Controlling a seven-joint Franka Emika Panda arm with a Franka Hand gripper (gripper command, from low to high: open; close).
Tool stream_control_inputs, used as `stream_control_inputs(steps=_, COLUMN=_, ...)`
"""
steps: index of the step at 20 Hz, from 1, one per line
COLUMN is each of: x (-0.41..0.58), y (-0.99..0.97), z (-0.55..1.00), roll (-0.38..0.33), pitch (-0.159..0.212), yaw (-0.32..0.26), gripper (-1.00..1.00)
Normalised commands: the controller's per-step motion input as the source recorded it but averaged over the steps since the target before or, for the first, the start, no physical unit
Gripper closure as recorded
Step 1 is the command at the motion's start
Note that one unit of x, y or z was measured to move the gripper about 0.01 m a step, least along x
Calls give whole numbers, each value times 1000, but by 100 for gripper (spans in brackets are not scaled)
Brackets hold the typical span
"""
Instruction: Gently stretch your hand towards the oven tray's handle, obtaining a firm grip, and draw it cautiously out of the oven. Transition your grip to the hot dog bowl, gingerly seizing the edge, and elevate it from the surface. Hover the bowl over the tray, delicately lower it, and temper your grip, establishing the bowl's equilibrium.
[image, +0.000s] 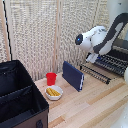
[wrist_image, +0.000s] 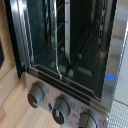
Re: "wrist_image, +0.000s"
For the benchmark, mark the black silver toaster oven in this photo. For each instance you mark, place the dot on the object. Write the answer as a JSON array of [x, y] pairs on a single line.
[[80, 50]]

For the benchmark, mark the silver oven knob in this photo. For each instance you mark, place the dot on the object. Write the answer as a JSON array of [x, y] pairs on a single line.
[[36, 95], [60, 108], [87, 121]]

